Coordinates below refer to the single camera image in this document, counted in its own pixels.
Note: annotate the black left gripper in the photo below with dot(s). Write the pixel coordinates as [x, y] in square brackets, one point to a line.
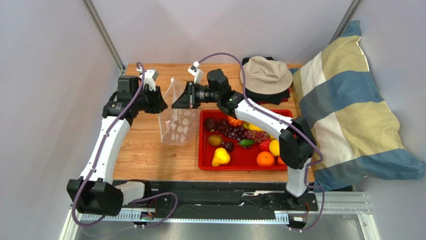
[159, 105]

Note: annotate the orange fruit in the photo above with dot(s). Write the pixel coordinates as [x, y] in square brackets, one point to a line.
[265, 159]
[280, 161]

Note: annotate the blue yellow striped pillow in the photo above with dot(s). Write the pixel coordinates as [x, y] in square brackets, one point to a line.
[354, 128]

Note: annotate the left aluminium frame post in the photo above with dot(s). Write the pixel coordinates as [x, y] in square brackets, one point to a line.
[108, 42]

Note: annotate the orange fruit front right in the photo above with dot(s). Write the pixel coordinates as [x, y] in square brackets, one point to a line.
[280, 161]

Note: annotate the folded black red clothes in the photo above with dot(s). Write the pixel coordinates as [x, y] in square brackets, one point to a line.
[275, 99]

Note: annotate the small green pepper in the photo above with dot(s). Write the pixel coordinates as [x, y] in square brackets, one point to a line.
[246, 143]

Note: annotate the right aluminium frame post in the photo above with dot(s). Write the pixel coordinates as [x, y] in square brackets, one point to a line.
[346, 19]

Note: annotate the aluminium base frame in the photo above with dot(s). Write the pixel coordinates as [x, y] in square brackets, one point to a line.
[343, 215]

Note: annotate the yellow pear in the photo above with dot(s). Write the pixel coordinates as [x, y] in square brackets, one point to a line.
[220, 157]

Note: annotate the aluminium frame post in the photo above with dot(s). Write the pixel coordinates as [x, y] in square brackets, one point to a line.
[108, 42]
[346, 19]

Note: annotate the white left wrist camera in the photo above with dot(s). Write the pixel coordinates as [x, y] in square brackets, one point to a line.
[150, 77]

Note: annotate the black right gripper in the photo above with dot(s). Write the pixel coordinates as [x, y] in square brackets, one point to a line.
[189, 95]

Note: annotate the dark purple grape bunch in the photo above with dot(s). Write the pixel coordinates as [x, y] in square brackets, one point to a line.
[235, 133]

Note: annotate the yellow banana bunch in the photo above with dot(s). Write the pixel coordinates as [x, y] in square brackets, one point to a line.
[251, 127]

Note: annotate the small orange pumpkin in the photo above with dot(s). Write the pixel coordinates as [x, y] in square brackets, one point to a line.
[234, 121]

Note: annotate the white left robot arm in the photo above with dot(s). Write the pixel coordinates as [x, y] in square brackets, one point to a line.
[93, 192]

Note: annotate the red plastic tray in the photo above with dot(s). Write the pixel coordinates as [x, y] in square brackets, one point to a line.
[240, 158]

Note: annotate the beige bucket hat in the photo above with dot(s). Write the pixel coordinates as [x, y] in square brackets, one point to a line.
[266, 76]

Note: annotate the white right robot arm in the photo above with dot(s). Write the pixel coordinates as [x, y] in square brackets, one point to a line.
[296, 142]

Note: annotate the clear dotted zip top bag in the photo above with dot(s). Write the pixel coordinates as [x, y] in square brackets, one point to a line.
[177, 126]

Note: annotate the dark purple plum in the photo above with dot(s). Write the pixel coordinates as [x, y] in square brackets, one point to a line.
[229, 146]

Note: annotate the brown kiwi fruit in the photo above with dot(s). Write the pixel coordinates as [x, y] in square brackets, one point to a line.
[215, 140]

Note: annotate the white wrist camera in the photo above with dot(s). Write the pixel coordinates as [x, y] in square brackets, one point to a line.
[150, 77]
[197, 73]

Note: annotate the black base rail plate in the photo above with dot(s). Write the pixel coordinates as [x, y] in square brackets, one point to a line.
[215, 200]

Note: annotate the light purple grape bunch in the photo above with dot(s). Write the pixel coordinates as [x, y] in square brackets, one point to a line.
[257, 136]

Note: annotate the orange fruit front left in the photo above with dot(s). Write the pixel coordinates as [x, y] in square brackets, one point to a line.
[265, 159]

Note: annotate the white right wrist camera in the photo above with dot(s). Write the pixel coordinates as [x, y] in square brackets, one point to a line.
[197, 73]

